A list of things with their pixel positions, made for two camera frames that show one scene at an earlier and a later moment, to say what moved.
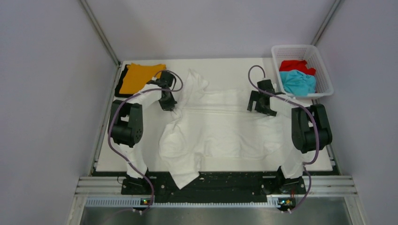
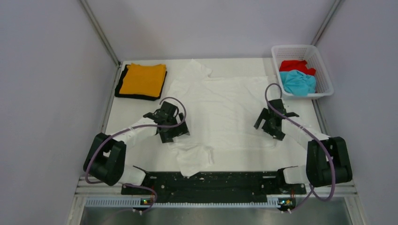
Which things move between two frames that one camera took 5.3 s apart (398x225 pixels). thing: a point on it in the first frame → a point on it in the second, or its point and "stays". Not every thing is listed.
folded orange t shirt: x=137 y=76 stays
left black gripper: x=166 y=106 → x=168 y=137
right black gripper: x=256 y=97 → x=276 y=133
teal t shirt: x=296 y=83 stays
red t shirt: x=298 y=65 stays
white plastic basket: x=311 y=54 stays
